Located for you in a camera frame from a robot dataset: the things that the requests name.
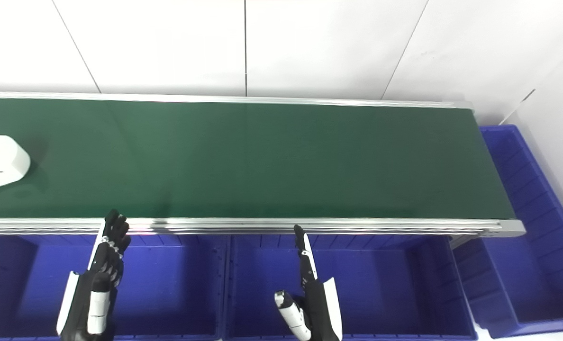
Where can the green conveyor belt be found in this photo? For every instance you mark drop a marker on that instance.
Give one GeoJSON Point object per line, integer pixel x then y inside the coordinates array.
{"type": "Point", "coordinates": [262, 226]}
{"type": "Point", "coordinates": [262, 161]}

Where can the white plastic block with holes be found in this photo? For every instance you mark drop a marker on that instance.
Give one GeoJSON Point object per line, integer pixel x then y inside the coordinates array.
{"type": "Point", "coordinates": [2, 161]}

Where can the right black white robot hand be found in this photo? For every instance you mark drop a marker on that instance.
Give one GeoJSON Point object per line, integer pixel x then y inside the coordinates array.
{"type": "Point", "coordinates": [317, 303]}

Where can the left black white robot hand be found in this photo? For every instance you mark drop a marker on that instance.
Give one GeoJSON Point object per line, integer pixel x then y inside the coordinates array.
{"type": "Point", "coordinates": [99, 284]}

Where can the blue plastic bin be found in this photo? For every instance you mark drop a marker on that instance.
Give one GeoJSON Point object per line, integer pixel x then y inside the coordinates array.
{"type": "Point", "coordinates": [385, 289]}
{"type": "Point", "coordinates": [158, 293]}
{"type": "Point", "coordinates": [528, 265]}

